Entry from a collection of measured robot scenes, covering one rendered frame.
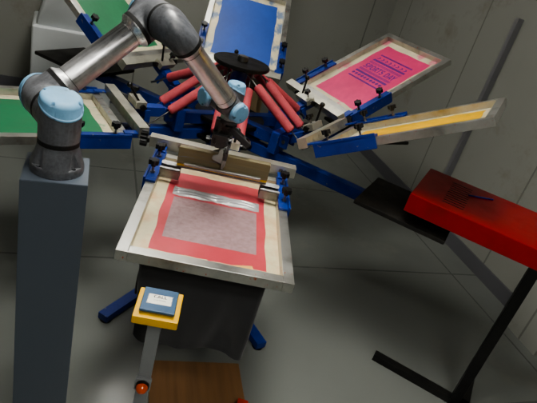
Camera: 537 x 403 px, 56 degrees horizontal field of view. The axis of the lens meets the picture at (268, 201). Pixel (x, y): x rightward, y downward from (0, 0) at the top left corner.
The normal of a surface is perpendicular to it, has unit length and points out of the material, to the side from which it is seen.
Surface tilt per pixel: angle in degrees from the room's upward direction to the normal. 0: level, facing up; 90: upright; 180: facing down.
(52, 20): 90
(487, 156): 90
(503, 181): 90
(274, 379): 0
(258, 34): 32
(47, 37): 90
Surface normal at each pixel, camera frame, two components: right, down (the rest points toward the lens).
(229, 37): 0.22, -0.47
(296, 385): 0.25, -0.85
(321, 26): 0.25, 0.51
